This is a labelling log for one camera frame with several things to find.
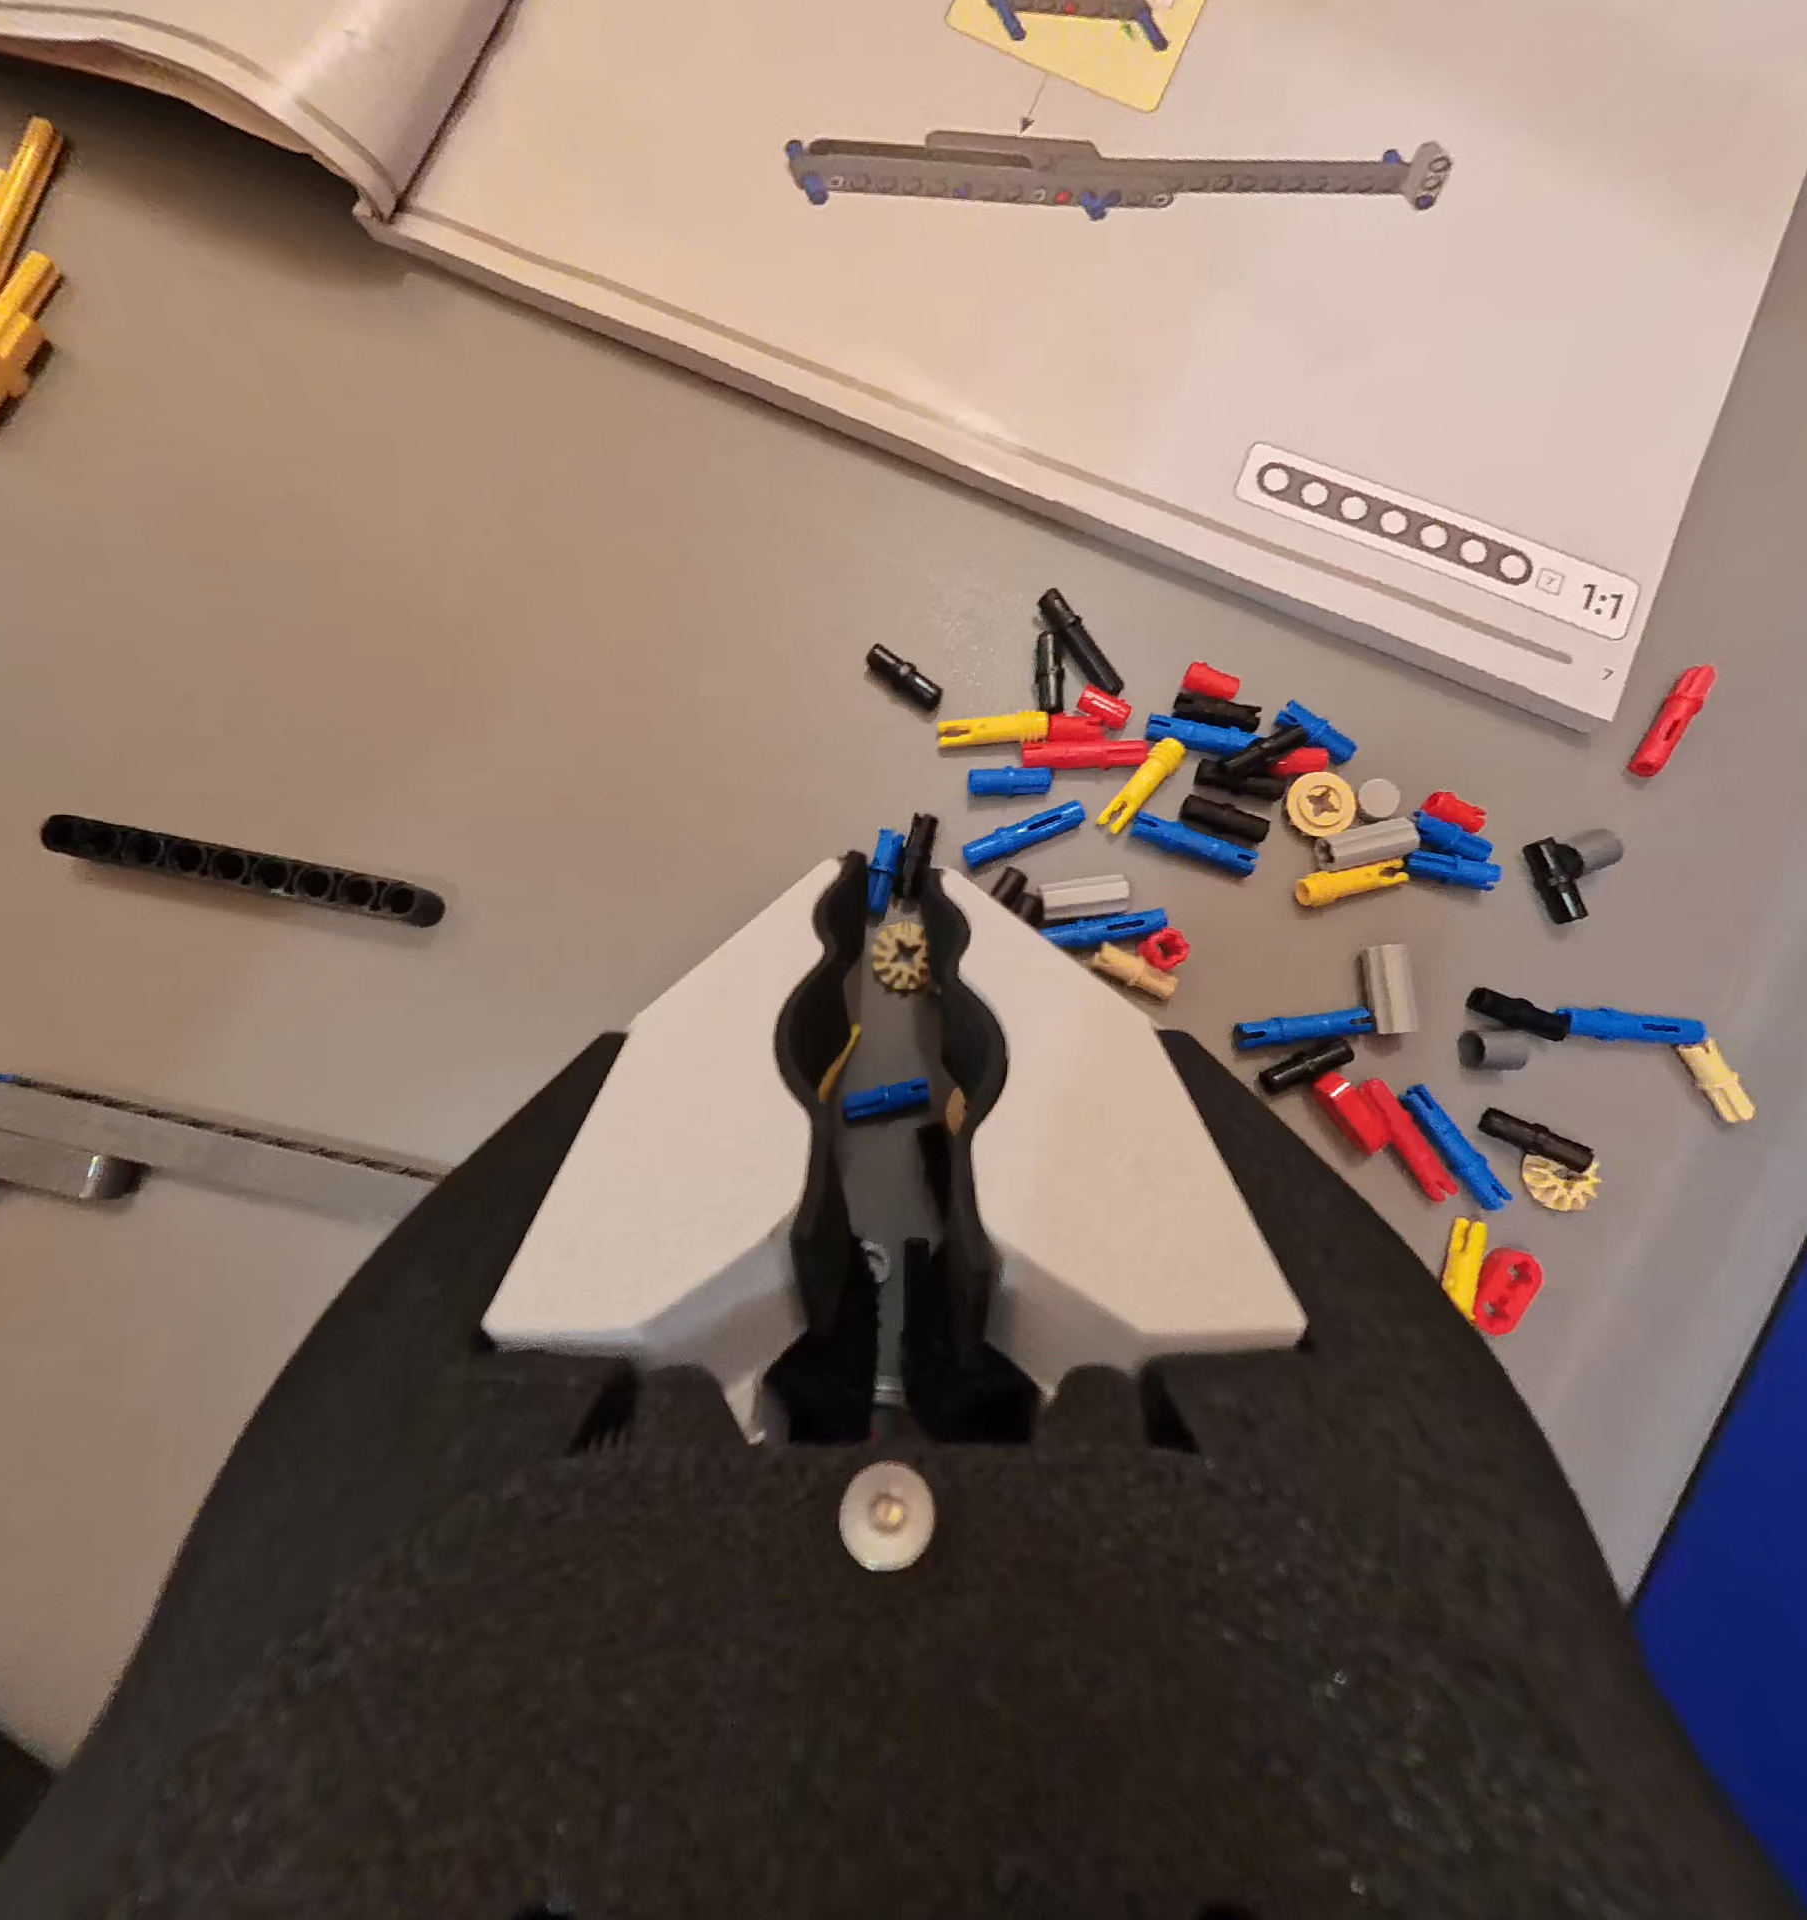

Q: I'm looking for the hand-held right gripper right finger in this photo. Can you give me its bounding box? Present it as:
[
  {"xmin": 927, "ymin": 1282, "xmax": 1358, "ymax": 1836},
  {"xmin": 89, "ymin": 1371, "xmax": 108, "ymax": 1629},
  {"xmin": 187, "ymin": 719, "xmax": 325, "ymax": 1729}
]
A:
[{"xmin": 903, "ymin": 866, "xmax": 1309, "ymax": 1445}]

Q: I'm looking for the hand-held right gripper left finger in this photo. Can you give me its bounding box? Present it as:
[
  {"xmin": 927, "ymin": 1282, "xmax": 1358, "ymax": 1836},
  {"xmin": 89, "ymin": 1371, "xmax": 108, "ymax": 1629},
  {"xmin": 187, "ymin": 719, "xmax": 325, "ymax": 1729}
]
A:
[{"xmin": 480, "ymin": 856, "xmax": 875, "ymax": 1445}]

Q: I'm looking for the pile of colourful lego pins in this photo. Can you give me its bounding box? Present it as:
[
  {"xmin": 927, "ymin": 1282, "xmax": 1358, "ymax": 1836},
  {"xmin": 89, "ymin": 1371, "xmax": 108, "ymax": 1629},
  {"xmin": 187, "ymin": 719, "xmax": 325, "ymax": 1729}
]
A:
[{"xmin": 843, "ymin": 585, "xmax": 1760, "ymax": 1336}]

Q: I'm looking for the long dark grey lego beam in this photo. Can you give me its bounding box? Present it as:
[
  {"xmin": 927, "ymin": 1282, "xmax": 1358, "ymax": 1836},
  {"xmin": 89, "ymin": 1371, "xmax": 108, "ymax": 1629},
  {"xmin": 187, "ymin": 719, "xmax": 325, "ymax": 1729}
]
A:
[{"xmin": 0, "ymin": 1073, "xmax": 448, "ymax": 1225}]

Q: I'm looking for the black lego beam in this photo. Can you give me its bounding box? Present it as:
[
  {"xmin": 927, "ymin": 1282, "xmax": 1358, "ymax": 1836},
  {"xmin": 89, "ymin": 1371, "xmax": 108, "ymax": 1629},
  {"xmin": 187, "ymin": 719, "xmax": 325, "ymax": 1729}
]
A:
[{"xmin": 40, "ymin": 815, "xmax": 448, "ymax": 928}]

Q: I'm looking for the blue plastic bin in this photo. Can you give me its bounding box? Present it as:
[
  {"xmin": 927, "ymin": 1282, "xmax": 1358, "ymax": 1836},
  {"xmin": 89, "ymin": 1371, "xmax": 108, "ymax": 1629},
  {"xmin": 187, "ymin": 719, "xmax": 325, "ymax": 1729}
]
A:
[{"xmin": 1631, "ymin": 1117, "xmax": 1807, "ymax": 1920}]

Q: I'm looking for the open instruction booklet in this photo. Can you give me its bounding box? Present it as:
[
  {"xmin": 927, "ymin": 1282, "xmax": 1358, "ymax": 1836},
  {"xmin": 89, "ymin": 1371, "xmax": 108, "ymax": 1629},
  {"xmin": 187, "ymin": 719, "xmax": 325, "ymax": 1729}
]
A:
[{"xmin": 0, "ymin": 0, "xmax": 1807, "ymax": 738}]

